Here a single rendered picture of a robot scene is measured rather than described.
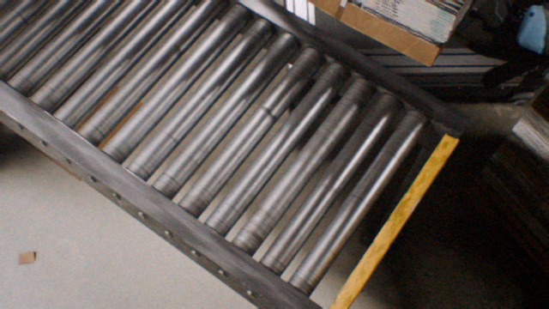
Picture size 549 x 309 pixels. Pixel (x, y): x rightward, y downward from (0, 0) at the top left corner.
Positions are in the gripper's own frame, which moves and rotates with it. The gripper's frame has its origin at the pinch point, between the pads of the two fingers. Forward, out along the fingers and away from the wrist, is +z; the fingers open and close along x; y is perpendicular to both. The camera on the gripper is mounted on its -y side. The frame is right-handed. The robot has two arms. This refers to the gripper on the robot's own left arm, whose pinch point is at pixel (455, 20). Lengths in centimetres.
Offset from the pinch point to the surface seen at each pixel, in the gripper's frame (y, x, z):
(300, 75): -17.3, 19.0, 20.8
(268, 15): -14.1, 11.2, 34.9
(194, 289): -106, 26, 28
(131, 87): -25, 40, 48
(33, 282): -115, 50, 69
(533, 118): -24.6, -20.8, -25.9
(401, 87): -13.5, 9.9, 2.0
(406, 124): -16.3, 16.4, -3.2
